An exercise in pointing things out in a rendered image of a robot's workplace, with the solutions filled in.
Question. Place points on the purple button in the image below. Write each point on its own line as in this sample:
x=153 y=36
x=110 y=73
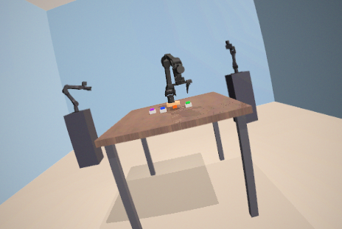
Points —
x=152 y=111

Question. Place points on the green button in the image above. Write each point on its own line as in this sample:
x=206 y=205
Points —
x=188 y=104

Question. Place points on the blue button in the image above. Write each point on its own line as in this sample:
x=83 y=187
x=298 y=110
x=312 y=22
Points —
x=163 y=110

